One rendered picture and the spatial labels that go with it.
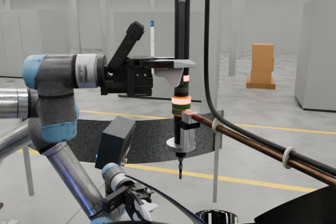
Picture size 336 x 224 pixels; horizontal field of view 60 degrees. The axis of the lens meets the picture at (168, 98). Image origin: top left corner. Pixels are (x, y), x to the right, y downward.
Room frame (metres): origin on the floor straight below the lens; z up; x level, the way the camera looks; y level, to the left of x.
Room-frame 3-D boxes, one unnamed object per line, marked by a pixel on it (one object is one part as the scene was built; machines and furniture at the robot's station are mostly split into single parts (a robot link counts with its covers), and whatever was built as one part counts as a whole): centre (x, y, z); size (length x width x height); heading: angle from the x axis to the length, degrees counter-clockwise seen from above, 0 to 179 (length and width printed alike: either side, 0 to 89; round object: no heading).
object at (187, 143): (0.64, -0.04, 1.49); 0.09 x 0.07 x 0.10; 29
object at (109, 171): (1.00, 0.20, 1.17); 0.11 x 0.08 x 0.09; 32
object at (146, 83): (0.64, 0.09, 1.62); 0.12 x 0.08 x 0.09; 94
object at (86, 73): (0.63, 0.17, 1.63); 0.08 x 0.05 x 0.08; 4
